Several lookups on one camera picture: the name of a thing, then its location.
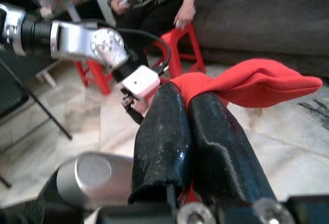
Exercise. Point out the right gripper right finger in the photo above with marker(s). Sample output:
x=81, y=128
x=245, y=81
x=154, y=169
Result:
x=221, y=152

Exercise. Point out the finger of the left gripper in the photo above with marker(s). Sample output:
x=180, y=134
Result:
x=137, y=116

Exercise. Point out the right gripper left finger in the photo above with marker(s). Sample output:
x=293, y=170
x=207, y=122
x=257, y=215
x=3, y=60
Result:
x=162, y=136

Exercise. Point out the red pillow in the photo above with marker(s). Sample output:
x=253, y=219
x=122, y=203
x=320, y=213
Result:
x=257, y=82

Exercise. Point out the dark grey long sofa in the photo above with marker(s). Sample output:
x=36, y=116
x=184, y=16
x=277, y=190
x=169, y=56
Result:
x=270, y=23

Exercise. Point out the red plastic stool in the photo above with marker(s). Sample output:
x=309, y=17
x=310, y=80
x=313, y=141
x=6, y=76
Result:
x=174, y=35
x=101, y=80

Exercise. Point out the silver black robot leg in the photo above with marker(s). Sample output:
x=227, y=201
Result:
x=102, y=188

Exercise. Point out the person in black clothes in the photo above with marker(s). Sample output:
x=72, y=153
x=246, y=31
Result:
x=154, y=10

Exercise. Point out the black folding chair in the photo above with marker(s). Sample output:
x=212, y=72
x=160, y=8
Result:
x=10, y=90

